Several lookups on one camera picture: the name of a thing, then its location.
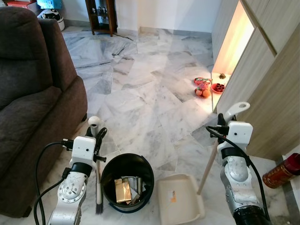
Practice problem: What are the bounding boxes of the dark brown fabric sofa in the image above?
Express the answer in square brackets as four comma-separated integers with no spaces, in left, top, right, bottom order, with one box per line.
[0,7,88,218]

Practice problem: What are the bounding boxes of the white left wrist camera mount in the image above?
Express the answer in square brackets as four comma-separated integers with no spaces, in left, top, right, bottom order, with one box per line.
[71,136,97,167]

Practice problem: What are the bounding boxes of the dark wood shelf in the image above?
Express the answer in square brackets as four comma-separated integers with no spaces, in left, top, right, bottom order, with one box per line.
[85,0,118,37]

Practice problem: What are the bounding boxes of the black round waste bin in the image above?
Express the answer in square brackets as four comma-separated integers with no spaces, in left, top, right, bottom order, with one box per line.
[100,153,155,214]

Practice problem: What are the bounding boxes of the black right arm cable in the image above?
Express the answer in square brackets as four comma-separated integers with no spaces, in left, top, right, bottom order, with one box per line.
[206,126,271,222]

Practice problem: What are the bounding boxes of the white round appliance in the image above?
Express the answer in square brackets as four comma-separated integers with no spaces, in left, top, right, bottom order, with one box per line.
[37,8,65,31]

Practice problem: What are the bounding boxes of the small red offering plate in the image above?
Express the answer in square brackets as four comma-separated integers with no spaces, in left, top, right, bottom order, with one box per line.
[212,83,226,94]

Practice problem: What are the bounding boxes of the cream dustpan with wooden handle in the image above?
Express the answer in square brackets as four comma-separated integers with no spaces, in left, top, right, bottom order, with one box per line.
[156,102,250,225]

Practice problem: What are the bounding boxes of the red box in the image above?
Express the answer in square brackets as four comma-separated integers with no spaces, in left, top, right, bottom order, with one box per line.
[6,0,38,13]

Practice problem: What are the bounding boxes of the red plate with oranges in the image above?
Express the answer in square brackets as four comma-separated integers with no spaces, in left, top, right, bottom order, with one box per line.
[195,77,213,98]

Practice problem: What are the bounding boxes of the gold box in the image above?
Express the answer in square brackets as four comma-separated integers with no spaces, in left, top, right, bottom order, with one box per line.
[115,177,133,204]

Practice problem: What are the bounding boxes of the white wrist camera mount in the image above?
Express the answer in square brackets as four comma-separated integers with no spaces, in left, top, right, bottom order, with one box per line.
[226,122,254,150]
[71,136,97,167]

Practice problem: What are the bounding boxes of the wooden broom with black bristles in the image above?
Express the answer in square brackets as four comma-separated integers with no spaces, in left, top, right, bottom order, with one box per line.
[88,116,105,215]

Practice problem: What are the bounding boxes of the silver packet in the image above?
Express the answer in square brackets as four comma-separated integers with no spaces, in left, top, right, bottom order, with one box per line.
[129,176,143,195]

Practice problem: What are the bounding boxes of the red and gold tin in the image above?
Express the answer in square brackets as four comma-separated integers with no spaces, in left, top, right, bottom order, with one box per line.
[262,153,300,189]

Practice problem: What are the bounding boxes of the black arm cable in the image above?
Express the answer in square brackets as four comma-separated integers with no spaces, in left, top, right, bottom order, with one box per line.
[34,142,72,225]
[206,126,271,222]

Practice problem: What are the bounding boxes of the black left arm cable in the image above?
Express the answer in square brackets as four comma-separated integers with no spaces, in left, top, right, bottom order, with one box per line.
[34,142,72,225]

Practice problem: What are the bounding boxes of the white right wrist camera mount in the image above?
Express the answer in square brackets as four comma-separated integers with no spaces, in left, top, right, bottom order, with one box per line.
[226,122,254,150]

